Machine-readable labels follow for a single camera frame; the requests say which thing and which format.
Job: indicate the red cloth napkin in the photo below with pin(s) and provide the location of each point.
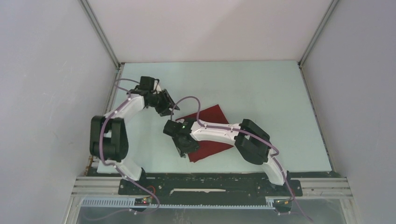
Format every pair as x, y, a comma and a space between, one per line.
211, 140

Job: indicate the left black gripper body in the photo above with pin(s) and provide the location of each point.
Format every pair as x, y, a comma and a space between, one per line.
159, 101

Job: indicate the aluminium frame post right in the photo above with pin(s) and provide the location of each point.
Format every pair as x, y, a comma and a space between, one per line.
325, 19

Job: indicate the aluminium frame post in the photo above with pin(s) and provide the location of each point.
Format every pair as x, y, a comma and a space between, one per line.
325, 19
86, 6

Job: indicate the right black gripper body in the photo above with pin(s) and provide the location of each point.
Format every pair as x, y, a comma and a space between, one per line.
183, 148

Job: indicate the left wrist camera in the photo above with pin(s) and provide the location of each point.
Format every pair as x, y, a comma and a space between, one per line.
149, 84

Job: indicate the aluminium extrusion rail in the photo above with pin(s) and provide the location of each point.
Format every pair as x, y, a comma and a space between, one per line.
96, 186

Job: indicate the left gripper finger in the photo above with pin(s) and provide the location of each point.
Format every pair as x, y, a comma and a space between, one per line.
164, 111
168, 102

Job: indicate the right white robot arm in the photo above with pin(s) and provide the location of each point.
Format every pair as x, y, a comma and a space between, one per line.
251, 141

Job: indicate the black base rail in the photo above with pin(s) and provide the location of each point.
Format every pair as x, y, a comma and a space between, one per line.
209, 188

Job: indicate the aluminium frame post left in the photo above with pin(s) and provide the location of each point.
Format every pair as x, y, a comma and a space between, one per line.
86, 6

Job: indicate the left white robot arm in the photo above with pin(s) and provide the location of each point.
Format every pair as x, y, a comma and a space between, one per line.
108, 134

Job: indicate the white cable duct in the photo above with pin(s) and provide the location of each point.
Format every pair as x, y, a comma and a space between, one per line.
124, 202

